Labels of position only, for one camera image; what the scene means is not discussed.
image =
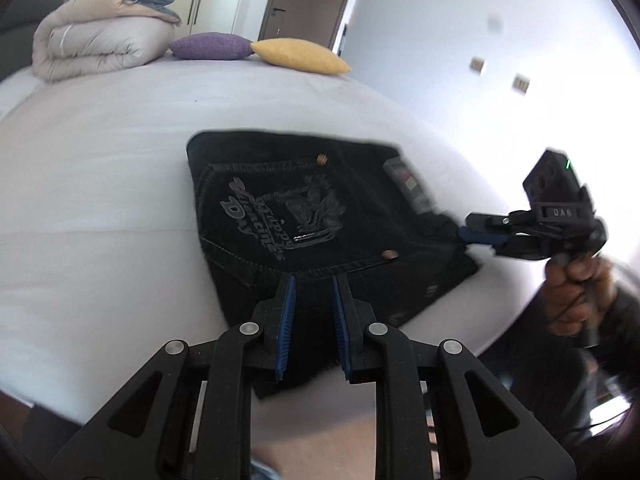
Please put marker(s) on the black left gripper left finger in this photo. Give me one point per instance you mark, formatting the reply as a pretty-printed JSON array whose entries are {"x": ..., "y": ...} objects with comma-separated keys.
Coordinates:
[{"x": 275, "y": 318}]

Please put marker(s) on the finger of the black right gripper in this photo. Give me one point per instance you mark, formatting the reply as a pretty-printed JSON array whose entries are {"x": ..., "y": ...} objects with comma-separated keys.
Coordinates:
[
  {"x": 493, "y": 239},
  {"x": 487, "y": 222}
]

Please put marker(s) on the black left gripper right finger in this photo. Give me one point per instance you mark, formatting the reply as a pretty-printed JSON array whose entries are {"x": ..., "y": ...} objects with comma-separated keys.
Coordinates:
[{"x": 352, "y": 318}]

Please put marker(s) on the black denim pants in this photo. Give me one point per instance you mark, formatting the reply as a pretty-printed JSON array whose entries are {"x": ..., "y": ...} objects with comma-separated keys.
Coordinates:
[{"x": 270, "y": 204}]

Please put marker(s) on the person's right hand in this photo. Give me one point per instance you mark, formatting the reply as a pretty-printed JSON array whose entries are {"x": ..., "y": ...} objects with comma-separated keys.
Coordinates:
[{"x": 577, "y": 293}]

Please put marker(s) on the yellow cushion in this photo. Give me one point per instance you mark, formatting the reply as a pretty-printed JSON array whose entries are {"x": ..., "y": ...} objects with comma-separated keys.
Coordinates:
[{"x": 302, "y": 55}]

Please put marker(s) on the purple cushion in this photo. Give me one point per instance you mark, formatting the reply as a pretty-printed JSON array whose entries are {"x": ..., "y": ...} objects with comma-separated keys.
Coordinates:
[{"x": 212, "y": 46}]

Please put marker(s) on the folded beige white duvet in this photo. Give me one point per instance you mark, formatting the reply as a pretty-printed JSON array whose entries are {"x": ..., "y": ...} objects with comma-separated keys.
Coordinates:
[{"x": 90, "y": 37}]

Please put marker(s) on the dark grey sofa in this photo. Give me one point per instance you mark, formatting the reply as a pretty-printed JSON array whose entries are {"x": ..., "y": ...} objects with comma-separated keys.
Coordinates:
[{"x": 18, "y": 25}]

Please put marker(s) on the lower grey wall socket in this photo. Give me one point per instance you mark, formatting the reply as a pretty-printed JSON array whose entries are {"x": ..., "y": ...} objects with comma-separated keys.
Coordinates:
[{"x": 520, "y": 84}]

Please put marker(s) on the grey wall socket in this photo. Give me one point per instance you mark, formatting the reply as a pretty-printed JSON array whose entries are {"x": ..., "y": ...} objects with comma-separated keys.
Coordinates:
[
  {"x": 520, "y": 84},
  {"x": 477, "y": 64}
]

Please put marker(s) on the upper grey wall socket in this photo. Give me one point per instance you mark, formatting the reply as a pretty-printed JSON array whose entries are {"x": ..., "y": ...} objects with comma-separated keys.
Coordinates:
[{"x": 477, "y": 64}]

